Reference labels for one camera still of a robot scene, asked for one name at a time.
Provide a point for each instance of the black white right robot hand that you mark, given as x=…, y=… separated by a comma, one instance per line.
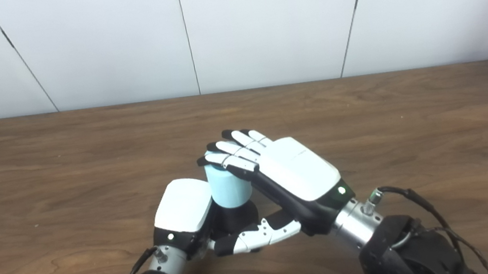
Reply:
x=297, y=172

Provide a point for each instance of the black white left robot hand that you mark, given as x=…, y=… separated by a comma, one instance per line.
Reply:
x=183, y=207

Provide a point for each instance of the black flared nozzle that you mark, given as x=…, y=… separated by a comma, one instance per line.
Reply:
x=235, y=217

